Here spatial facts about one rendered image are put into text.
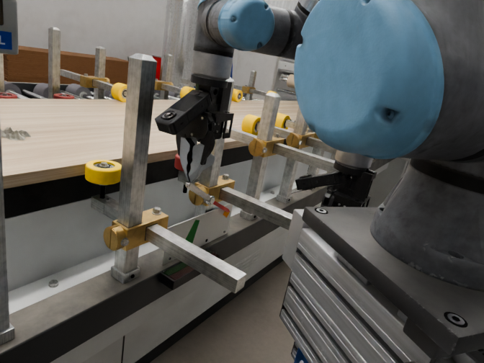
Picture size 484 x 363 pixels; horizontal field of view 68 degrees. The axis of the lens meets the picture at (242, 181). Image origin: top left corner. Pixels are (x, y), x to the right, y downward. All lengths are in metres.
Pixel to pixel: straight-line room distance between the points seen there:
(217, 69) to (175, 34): 4.32
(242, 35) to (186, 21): 4.43
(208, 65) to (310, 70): 0.40
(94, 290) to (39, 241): 0.20
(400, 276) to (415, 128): 0.15
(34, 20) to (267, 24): 7.97
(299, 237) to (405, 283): 0.23
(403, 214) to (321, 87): 0.17
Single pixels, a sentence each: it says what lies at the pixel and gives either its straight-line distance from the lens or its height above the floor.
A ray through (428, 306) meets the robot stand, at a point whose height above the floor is 1.04.
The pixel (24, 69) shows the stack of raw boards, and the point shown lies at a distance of 7.04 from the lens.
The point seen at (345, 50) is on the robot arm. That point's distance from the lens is 0.27.
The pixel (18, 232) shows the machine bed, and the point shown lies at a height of 0.76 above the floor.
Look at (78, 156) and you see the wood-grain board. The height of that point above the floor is 0.90.
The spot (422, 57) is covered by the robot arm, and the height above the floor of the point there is 1.22.
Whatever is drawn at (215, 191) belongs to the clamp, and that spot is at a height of 0.86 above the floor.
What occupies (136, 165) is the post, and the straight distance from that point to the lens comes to 0.72.
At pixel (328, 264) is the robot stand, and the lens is 0.50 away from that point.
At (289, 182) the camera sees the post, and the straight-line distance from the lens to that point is 1.36.
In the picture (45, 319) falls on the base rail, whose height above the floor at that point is 0.70.
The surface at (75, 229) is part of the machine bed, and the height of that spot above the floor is 0.73.
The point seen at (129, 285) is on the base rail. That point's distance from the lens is 0.83.
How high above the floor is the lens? 1.20
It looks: 19 degrees down
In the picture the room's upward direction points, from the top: 11 degrees clockwise
